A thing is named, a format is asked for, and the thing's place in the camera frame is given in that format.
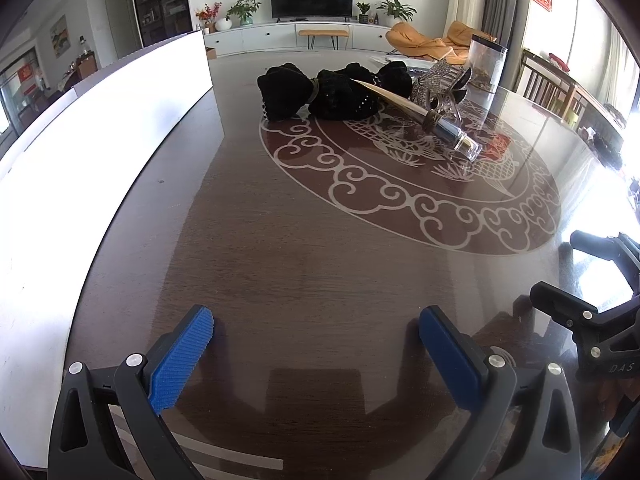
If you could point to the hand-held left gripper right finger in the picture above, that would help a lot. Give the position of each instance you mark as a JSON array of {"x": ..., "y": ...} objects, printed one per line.
[{"x": 450, "y": 355}]

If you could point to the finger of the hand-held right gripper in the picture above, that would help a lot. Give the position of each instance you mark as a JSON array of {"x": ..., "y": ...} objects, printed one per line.
[
  {"x": 575, "y": 315},
  {"x": 610, "y": 250}
]

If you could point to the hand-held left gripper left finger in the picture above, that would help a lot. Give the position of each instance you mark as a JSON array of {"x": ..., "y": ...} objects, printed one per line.
[{"x": 182, "y": 355}]

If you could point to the dark brown patterned wooden desktop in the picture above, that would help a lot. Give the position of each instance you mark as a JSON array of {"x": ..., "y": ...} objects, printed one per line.
[{"x": 300, "y": 270}]

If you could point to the sheer white curtain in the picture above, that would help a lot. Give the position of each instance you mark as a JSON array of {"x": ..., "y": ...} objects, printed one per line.
[{"x": 617, "y": 75}]

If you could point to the wooden slatted chair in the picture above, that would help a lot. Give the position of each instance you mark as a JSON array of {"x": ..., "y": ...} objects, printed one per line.
[{"x": 545, "y": 85}]

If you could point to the white backdrop board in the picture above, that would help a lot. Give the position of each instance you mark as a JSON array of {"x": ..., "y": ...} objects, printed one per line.
[{"x": 100, "y": 160}]

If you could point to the clear jar with black lid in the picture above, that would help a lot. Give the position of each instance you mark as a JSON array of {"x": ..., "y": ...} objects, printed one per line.
[{"x": 487, "y": 62}]

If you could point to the orange lounge chair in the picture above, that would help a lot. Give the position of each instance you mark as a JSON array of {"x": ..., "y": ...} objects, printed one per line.
[
  {"x": 465, "y": 35},
  {"x": 412, "y": 40}
]

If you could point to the grey curtain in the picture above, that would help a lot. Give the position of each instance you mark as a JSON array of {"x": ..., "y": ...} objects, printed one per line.
[{"x": 502, "y": 10}]

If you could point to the black velvet hair bow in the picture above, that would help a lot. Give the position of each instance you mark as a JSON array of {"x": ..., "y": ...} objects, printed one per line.
[{"x": 395, "y": 77}]

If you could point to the black velvet scrunchie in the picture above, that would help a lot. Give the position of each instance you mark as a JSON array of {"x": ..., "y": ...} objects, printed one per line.
[{"x": 285, "y": 90}]

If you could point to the black beaded hair bow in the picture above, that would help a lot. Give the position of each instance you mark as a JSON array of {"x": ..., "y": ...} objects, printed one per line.
[{"x": 335, "y": 95}]

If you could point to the cardboard box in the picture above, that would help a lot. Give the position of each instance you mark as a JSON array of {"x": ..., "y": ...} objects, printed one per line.
[{"x": 210, "y": 52}]

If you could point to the wooden side cabinet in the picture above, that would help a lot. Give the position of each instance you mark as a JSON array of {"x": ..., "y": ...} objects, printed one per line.
[{"x": 86, "y": 65}]

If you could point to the red door sign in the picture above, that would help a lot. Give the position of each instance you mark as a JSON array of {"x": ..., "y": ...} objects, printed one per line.
[{"x": 26, "y": 73}]

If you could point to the leafy potted plant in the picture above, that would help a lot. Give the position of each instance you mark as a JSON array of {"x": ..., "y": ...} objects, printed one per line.
[{"x": 395, "y": 7}]

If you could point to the white television cabinet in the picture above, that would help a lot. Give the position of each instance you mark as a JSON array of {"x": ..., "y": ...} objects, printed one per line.
[{"x": 260, "y": 37}]

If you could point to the white round vase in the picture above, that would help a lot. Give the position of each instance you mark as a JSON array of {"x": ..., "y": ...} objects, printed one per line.
[{"x": 223, "y": 24}]

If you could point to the red flower arrangement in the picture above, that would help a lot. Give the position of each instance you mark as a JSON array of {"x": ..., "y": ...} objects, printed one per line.
[{"x": 207, "y": 12}]

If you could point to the small potted plant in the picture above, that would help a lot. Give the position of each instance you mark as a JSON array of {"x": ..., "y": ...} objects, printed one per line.
[{"x": 363, "y": 10}]

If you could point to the orange bench with black legs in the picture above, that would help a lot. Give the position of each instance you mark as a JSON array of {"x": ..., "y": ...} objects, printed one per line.
[{"x": 322, "y": 33}]

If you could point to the green potted plant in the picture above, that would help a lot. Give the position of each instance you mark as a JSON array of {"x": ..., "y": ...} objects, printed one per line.
[{"x": 242, "y": 10}]

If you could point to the dark display shelf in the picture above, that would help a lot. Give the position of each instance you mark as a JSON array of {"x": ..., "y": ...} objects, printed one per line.
[{"x": 160, "y": 0}]

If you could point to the framed wall painting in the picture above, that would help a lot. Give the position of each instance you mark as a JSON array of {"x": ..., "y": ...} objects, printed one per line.
[{"x": 59, "y": 35}]

